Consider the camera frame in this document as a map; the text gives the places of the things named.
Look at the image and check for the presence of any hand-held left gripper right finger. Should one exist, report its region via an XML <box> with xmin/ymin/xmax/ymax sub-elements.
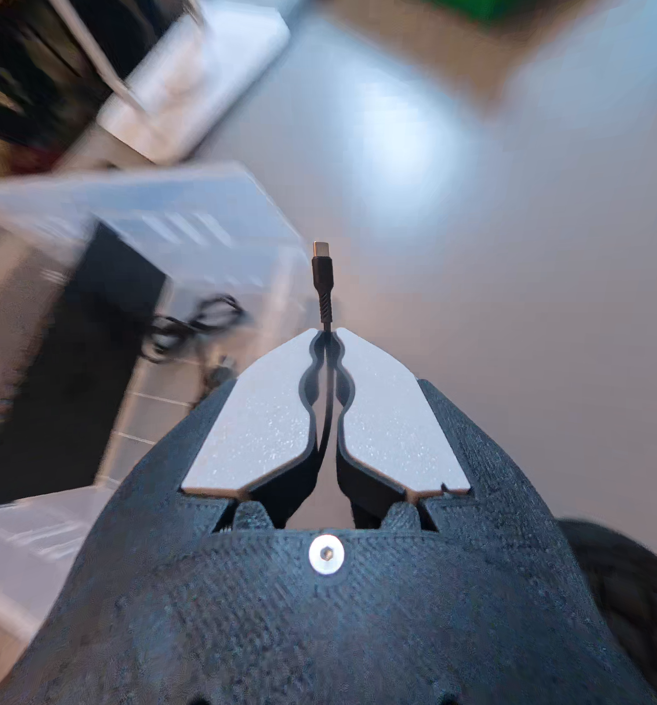
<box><xmin>330</xmin><ymin>328</ymin><xmax>471</xmax><ymax>528</ymax></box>

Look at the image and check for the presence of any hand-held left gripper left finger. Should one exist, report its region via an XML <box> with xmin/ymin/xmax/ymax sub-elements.
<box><xmin>180</xmin><ymin>328</ymin><xmax>332</xmax><ymax>529</ymax></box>

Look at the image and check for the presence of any black usb-c cable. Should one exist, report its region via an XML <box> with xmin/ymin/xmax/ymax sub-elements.
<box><xmin>311</xmin><ymin>240</ymin><xmax>336</xmax><ymax>474</ymax></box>

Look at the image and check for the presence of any clear plastic bin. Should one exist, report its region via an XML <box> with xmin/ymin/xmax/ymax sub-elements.
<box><xmin>0</xmin><ymin>161</ymin><xmax>315</xmax><ymax>648</ymax></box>

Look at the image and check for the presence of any green plastic bin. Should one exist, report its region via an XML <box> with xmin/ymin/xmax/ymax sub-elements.
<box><xmin>422</xmin><ymin>0</ymin><xmax>527</xmax><ymax>23</ymax></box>

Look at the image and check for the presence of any black flat device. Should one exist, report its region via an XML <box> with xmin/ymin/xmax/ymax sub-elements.
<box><xmin>0</xmin><ymin>222</ymin><xmax>170</xmax><ymax>510</ymax></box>

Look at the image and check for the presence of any dark ribbed object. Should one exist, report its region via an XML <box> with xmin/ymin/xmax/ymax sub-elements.
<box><xmin>557</xmin><ymin>518</ymin><xmax>657</xmax><ymax>705</ymax></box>

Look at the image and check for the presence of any white board stand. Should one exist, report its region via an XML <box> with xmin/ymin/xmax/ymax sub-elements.
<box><xmin>48</xmin><ymin>0</ymin><xmax>292</xmax><ymax>164</ymax></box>

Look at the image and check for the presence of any coiled black usb cable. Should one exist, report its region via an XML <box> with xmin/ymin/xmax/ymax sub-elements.
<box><xmin>140</xmin><ymin>294</ymin><xmax>249</xmax><ymax>389</ymax></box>

